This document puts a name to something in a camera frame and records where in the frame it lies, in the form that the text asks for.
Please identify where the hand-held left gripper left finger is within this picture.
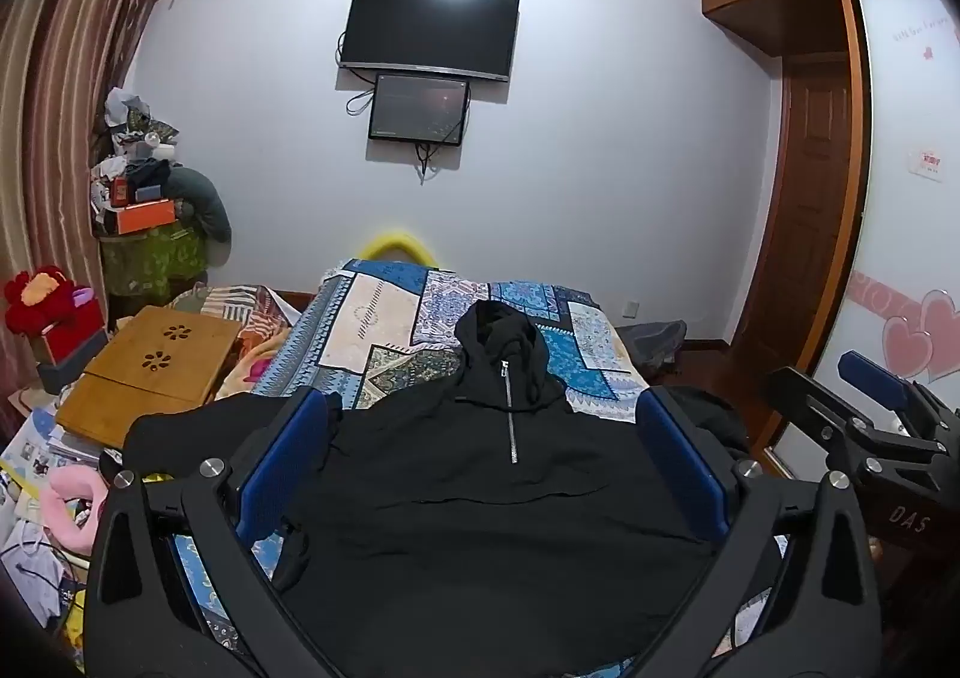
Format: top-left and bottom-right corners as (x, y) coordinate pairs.
(85, 391), (347, 678)

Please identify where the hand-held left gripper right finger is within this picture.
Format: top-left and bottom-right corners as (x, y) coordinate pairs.
(636, 388), (884, 678)

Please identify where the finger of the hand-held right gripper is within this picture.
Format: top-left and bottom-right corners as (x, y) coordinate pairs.
(765, 366), (875, 476)
(838, 350), (946, 458)

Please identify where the black zip hoodie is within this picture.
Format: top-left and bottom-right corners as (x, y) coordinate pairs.
(122, 299), (758, 678)

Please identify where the dark grey cloth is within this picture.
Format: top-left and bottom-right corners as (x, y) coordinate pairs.
(619, 319), (688, 376)

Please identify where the wooden wardrobe with white door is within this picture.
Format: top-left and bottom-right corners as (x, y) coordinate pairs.
(700, 0), (960, 484)

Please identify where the striped colourful quilt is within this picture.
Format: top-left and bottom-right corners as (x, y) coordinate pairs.
(166, 282), (317, 358)

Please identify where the blue patchwork bedspread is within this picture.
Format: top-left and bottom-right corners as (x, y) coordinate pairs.
(161, 258), (788, 678)

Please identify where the bamboo lap desk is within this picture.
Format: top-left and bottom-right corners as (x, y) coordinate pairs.
(55, 305), (242, 450)

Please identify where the brown wooden door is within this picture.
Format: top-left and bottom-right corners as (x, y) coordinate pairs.
(731, 54), (863, 368)

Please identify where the pink plush cushion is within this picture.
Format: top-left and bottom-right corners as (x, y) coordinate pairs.
(39, 464), (110, 560)

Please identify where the green patterned cloth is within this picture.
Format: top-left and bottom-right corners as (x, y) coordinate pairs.
(100, 228), (211, 302)

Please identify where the red box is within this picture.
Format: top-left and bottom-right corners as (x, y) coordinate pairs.
(30, 299), (110, 368)

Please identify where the stack of papers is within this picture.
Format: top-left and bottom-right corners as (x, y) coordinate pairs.
(0, 385), (106, 536)

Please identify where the grey neck pillow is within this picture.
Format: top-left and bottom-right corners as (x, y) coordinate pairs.
(165, 164), (232, 245)

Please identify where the orange box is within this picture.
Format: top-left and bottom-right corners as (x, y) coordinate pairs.
(114, 198), (178, 235)

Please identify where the white cloth bag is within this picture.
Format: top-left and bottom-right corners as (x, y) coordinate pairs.
(0, 532), (85, 649)

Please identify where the red plush flower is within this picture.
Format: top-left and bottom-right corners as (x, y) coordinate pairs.
(4, 264), (97, 335)

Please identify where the pile of clutter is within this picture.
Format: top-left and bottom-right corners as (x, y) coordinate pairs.
(88, 87), (185, 214)

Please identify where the brown striped curtain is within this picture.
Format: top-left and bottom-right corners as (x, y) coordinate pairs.
(0, 0), (200, 424)

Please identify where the yellow ring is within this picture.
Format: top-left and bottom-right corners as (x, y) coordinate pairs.
(358, 228), (437, 268)

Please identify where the small wall-mounted monitor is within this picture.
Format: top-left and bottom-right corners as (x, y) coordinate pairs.
(367, 72), (472, 146)

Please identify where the wall-mounted black television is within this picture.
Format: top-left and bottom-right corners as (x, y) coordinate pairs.
(336, 0), (521, 83)

